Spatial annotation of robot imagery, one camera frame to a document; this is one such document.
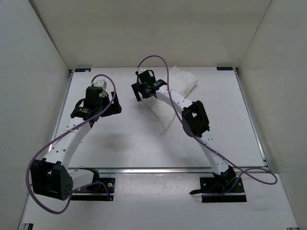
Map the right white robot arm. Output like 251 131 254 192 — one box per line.
131 69 236 192

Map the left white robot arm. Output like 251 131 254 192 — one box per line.
30 86 122 200

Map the left blue corner label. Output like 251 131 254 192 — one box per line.
74 68 91 72

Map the blue corner label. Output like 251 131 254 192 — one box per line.
74 68 91 72
216 67 233 71

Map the right blue corner label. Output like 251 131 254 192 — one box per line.
216 67 233 71

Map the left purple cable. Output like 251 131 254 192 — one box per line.
25 74 118 214

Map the purple cable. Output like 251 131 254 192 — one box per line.
137 55 278 185
25 74 118 214

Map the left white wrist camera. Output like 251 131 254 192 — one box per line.
93 80 107 97

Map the aluminium table front rail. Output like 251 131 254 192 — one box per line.
98 167 212 174

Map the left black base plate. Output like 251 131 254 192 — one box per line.
71 177 116 202

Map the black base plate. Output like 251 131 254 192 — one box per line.
189 177 247 203
71 177 116 202

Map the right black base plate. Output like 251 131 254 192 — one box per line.
189 177 247 203

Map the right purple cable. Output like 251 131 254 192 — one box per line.
137 55 278 185

